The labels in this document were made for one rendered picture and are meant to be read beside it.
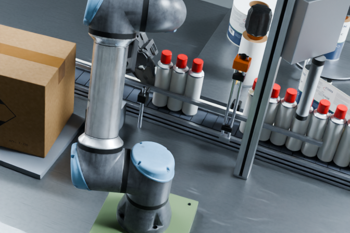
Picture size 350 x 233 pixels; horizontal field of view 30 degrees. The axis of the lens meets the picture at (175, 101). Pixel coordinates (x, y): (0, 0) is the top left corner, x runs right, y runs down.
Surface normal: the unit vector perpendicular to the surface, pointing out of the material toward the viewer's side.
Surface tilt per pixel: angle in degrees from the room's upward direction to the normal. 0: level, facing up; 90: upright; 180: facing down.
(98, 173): 67
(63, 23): 0
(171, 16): 79
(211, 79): 0
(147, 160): 8
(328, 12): 90
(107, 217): 1
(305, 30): 90
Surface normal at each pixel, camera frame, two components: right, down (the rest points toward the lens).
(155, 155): 0.27, -0.77
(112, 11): 0.06, 0.27
